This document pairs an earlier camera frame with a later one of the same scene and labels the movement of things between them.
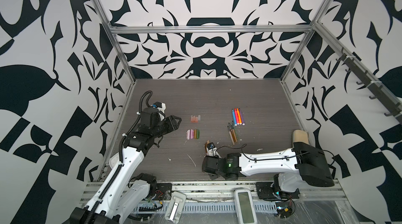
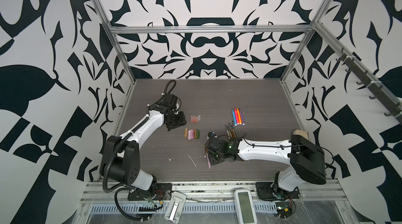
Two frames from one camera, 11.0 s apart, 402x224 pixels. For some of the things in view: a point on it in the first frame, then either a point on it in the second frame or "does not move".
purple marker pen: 242,118 does not move
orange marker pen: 238,115 does not move
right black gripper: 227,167 to 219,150
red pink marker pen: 236,115 does not move
